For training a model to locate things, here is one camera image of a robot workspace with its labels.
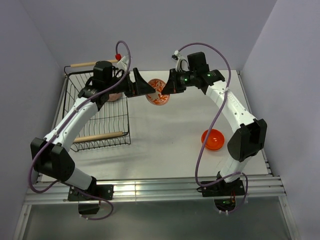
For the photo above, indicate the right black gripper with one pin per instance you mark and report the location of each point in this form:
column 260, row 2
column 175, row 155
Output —
column 172, row 86

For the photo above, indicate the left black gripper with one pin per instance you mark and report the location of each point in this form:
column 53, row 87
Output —
column 143, row 87

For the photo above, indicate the orange white patterned bowl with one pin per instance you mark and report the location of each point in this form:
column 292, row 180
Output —
column 157, row 98

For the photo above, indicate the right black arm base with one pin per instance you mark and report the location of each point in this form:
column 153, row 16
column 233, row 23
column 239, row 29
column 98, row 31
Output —
column 229, row 192

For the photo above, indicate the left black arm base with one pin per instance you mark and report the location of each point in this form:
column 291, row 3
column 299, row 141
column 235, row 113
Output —
column 90, row 202

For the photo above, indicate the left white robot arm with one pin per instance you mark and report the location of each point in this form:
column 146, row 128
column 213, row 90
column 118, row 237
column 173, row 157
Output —
column 50, row 155

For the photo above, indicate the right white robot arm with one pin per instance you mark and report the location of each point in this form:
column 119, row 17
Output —
column 249, row 133

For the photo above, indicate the plain orange bowl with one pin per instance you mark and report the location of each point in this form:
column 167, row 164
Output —
column 215, row 141

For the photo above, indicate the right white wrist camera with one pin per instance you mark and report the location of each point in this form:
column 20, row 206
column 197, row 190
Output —
column 179, row 59

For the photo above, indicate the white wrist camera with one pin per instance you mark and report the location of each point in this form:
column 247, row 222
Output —
column 123, row 63
column 179, row 59

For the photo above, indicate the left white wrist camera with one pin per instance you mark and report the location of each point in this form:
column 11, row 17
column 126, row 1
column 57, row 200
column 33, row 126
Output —
column 123, row 63

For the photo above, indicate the black wire dish rack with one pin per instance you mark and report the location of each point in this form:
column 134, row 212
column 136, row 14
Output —
column 113, row 117

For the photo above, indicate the far wooden rack handle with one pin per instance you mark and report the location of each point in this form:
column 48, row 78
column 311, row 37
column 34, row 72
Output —
column 87, row 64

